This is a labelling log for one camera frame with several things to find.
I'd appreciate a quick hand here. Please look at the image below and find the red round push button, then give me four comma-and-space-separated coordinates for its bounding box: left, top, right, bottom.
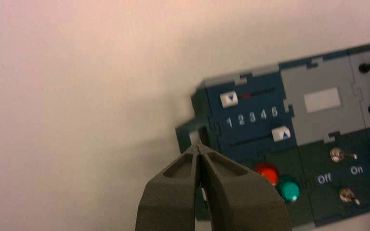
254, 162, 280, 186

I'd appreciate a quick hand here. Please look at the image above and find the metal toggle switch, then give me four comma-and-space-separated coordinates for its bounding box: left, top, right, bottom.
339, 188, 361, 206
329, 147, 358, 163

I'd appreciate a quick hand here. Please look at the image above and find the white slider knob down arrow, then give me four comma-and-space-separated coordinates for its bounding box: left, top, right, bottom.
220, 91, 239, 108

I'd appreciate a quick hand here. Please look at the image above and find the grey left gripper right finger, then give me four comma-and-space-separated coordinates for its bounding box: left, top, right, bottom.
198, 144, 293, 231

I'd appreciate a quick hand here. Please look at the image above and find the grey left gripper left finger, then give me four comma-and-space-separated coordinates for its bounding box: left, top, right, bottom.
135, 144, 202, 231

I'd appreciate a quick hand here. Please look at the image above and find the dark teal grey control box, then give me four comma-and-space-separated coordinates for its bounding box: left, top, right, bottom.
175, 39, 370, 229

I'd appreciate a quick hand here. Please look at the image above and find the white slider knob up arrow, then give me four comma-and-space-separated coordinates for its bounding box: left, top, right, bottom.
272, 126, 291, 142

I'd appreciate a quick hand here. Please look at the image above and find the green round push button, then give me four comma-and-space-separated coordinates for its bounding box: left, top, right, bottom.
276, 175, 301, 204

